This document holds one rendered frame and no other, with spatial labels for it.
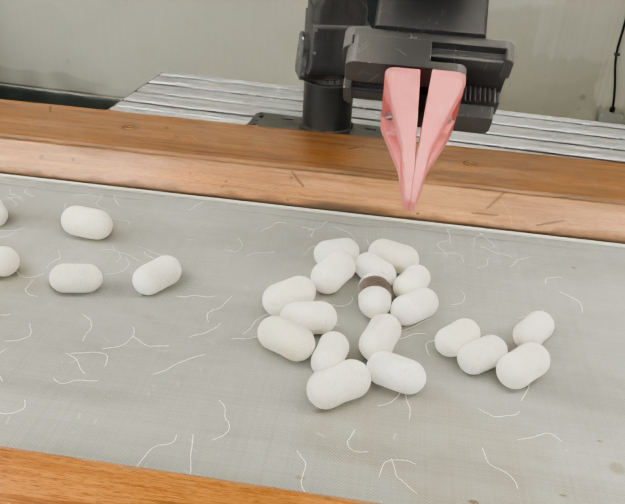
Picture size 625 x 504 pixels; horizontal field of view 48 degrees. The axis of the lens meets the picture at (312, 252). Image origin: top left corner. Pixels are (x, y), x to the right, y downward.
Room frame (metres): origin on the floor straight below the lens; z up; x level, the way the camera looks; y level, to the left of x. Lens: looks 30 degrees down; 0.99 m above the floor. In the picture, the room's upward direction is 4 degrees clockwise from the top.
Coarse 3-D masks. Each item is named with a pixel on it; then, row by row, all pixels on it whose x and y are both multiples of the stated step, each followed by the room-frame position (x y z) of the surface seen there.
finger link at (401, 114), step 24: (408, 72) 0.41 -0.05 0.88; (384, 96) 0.43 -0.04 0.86; (408, 96) 0.40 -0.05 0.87; (480, 96) 0.45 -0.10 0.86; (384, 120) 0.44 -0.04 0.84; (408, 120) 0.40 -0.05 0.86; (456, 120) 0.44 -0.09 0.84; (480, 120) 0.44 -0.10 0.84; (408, 144) 0.39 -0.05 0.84; (408, 168) 0.38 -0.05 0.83; (408, 192) 0.38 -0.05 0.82
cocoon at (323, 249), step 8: (328, 240) 0.42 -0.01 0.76; (336, 240) 0.42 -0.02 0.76; (344, 240) 0.42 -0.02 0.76; (352, 240) 0.43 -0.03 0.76; (320, 248) 0.42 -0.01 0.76; (328, 248) 0.42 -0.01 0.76; (336, 248) 0.42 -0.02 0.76; (344, 248) 0.42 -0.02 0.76; (352, 248) 0.42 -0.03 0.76; (320, 256) 0.41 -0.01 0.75; (352, 256) 0.42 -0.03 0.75
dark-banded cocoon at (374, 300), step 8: (376, 272) 0.38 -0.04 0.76; (368, 288) 0.36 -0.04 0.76; (376, 288) 0.36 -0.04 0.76; (360, 296) 0.36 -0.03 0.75; (368, 296) 0.36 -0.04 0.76; (376, 296) 0.36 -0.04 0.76; (384, 296) 0.36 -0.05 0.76; (360, 304) 0.36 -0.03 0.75; (368, 304) 0.35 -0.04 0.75; (376, 304) 0.35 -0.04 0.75; (384, 304) 0.36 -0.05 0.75; (368, 312) 0.35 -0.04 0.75; (376, 312) 0.35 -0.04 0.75; (384, 312) 0.36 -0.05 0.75
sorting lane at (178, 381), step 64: (0, 192) 0.50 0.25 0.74; (64, 192) 0.51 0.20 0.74; (128, 192) 0.52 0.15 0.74; (64, 256) 0.41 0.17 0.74; (128, 256) 0.42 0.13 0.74; (192, 256) 0.42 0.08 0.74; (256, 256) 0.43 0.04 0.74; (448, 256) 0.44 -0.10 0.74; (512, 256) 0.45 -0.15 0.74; (576, 256) 0.46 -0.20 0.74; (0, 320) 0.33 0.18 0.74; (64, 320) 0.34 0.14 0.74; (128, 320) 0.34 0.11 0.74; (192, 320) 0.35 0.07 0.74; (256, 320) 0.35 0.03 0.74; (448, 320) 0.36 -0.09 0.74; (512, 320) 0.37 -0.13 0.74; (576, 320) 0.37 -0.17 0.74; (0, 384) 0.28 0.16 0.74; (64, 384) 0.28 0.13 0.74; (128, 384) 0.29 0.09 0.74; (192, 384) 0.29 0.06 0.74; (256, 384) 0.29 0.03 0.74; (448, 384) 0.30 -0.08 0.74; (576, 384) 0.31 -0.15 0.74; (64, 448) 0.24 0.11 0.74; (128, 448) 0.24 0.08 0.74; (192, 448) 0.24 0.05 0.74; (256, 448) 0.25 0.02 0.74; (320, 448) 0.25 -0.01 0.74; (384, 448) 0.25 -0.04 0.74; (448, 448) 0.25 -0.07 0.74; (512, 448) 0.26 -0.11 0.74; (576, 448) 0.26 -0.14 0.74
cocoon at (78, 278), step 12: (60, 264) 0.37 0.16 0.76; (72, 264) 0.37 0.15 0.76; (84, 264) 0.37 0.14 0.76; (60, 276) 0.36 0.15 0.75; (72, 276) 0.36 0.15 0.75; (84, 276) 0.36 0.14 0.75; (96, 276) 0.37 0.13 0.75; (60, 288) 0.36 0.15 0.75; (72, 288) 0.36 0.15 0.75; (84, 288) 0.36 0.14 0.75; (96, 288) 0.37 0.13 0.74
